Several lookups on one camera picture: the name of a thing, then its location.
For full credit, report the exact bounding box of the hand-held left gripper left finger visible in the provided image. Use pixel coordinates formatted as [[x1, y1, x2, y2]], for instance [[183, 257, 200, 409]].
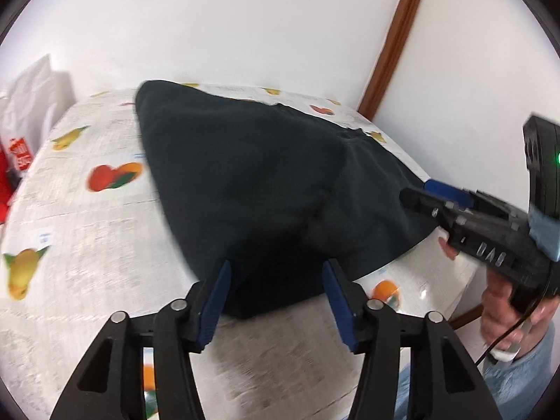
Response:
[[49, 259, 232, 420]]

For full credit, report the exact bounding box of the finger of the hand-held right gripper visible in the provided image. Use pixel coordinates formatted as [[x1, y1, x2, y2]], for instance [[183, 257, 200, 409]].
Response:
[[400, 187, 458, 228], [424, 178, 477, 208]]

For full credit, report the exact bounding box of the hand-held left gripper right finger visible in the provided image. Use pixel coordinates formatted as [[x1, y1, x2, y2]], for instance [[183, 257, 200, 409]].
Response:
[[321, 259, 504, 420]]

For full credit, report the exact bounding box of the black t-shirt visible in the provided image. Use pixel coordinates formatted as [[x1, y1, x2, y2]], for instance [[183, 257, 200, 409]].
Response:
[[133, 79, 440, 320]]

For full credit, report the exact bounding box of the person's right forearm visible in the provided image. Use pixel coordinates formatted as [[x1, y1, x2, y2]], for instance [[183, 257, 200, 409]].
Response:
[[481, 324, 560, 420]]

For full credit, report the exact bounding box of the person's right hand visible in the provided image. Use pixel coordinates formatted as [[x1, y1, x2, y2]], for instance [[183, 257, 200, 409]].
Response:
[[439, 235, 551, 354]]

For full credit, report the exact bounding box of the fruit print tablecloth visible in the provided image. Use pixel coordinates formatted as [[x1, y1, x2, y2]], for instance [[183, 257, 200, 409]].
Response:
[[0, 82, 480, 420]]

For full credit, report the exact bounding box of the red paper bag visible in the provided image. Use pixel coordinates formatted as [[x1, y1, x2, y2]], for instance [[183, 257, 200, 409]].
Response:
[[0, 140, 22, 224]]

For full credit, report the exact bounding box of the white plastic bag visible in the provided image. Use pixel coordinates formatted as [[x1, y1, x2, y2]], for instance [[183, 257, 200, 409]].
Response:
[[0, 54, 60, 176]]

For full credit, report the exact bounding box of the black cable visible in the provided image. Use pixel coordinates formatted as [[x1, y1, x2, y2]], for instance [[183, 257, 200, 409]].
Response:
[[475, 267, 555, 366]]

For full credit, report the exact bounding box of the brown wooden door frame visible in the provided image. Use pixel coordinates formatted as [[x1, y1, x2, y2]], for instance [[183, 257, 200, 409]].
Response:
[[359, 0, 432, 119]]

